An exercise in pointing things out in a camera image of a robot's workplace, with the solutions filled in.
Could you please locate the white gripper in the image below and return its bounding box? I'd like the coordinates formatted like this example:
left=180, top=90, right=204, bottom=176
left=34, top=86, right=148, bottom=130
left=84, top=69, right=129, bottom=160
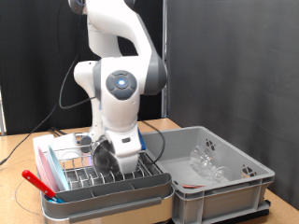
left=104, top=125, right=143, bottom=175

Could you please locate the light blue plate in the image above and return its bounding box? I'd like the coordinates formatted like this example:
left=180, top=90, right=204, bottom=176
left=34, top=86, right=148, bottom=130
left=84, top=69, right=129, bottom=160
left=46, top=144, right=71, bottom=191

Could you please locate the grey dish rack base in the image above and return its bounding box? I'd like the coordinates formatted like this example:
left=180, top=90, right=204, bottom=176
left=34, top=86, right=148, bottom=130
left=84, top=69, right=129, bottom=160
left=39, top=141, right=176, bottom=224

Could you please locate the white plastic mug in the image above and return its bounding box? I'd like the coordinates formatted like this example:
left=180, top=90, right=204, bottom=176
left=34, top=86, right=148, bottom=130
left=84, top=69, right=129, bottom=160
left=50, top=133, right=82, bottom=161

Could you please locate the clear wine glass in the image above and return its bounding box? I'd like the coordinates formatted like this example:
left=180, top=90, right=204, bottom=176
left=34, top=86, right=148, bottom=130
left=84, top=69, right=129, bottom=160
left=189, top=144, right=231, bottom=184

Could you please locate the white plastic box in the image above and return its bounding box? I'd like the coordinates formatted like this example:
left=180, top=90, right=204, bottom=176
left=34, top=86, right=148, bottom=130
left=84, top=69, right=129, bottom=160
left=32, top=133, right=57, bottom=157

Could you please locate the pink plate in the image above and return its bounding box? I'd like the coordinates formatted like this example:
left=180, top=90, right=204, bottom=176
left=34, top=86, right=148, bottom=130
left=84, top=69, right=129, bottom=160
left=36, top=145, right=60, bottom=193

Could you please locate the grey plastic crate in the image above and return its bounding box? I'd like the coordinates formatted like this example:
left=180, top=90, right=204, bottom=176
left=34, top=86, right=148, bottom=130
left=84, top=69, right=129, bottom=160
left=132, top=125, right=277, bottom=224

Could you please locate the black backdrop curtain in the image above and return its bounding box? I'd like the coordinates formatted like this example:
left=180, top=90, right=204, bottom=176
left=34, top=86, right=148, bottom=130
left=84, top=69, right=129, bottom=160
left=0, top=0, right=164, bottom=136

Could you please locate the dark grey backdrop curtain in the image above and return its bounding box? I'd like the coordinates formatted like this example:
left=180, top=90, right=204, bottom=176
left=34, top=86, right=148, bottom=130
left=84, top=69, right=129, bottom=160
left=166, top=0, right=299, bottom=211

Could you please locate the blue wrist camera bracket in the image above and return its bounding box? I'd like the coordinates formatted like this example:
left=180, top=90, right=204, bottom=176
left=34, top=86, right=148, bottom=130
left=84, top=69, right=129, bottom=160
left=137, top=130, right=148, bottom=152

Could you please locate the steel wire dish rack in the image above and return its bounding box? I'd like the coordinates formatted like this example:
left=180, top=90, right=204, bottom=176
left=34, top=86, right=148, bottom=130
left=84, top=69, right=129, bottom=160
left=50, top=140, right=163, bottom=191

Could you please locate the black cable bundle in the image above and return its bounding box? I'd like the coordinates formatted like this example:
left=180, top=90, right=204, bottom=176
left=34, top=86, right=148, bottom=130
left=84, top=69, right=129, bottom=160
left=48, top=125, right=68, bottom=137

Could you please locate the blue handled utensil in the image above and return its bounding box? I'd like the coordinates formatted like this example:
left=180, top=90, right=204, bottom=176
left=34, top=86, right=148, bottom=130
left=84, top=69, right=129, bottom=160
left=47, top=195, right=65, bottom=204

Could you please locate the red handled utensil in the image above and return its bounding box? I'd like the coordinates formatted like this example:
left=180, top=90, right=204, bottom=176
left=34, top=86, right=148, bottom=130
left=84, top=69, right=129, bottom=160
left=21, top=169, right=60, bottom=201

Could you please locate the long black cable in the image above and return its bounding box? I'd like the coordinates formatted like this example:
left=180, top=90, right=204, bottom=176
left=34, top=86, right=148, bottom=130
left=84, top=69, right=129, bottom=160
left=0, top=0, right=68, bottom=167

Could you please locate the grey metal post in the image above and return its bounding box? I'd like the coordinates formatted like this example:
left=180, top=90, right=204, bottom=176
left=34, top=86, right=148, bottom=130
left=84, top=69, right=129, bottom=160
left=0, top=87, right=7, bottom=136
left=161, top=0, right=169, bottom=119

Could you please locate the thin wire loop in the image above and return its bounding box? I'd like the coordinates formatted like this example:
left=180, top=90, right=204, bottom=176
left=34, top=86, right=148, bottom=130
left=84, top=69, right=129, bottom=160
left=13, top=178, right=43, bottom=217

